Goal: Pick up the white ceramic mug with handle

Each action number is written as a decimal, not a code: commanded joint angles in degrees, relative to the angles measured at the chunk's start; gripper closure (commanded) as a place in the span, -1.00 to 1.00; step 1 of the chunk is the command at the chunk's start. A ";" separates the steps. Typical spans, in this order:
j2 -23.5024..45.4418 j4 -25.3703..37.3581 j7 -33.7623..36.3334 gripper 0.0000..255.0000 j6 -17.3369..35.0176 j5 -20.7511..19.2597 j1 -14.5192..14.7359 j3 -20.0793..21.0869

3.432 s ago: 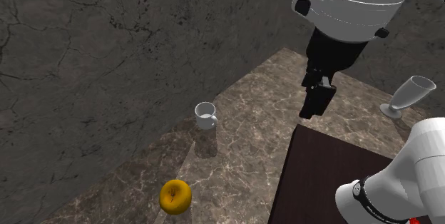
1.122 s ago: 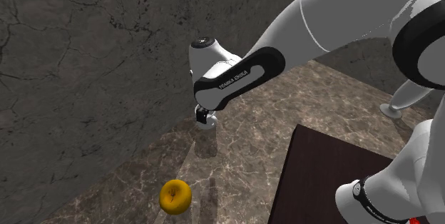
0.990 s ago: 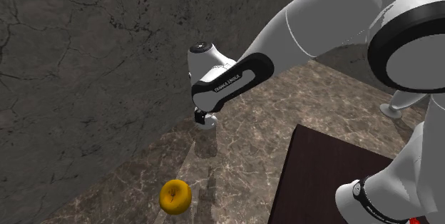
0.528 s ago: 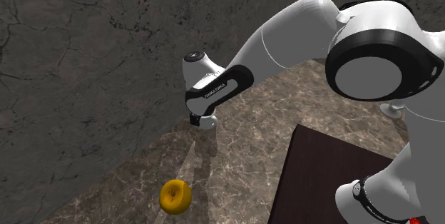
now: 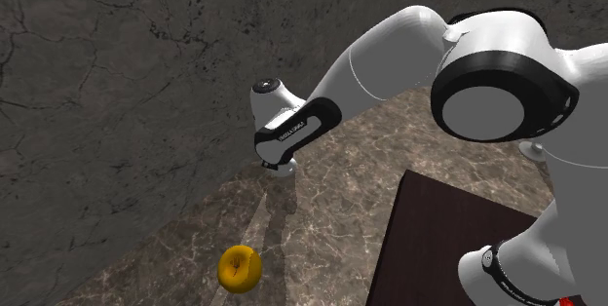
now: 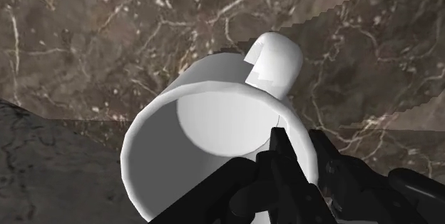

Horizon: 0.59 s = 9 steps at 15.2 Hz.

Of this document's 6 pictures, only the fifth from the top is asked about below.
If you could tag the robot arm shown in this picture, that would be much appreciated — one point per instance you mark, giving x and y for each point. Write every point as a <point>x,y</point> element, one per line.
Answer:
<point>394,58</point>

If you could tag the yellow apple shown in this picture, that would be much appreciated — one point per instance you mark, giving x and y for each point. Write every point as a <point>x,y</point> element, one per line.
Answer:
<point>247,276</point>

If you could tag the dark brown robot stand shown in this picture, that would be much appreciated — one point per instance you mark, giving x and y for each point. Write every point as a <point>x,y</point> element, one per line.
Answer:
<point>427,238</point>

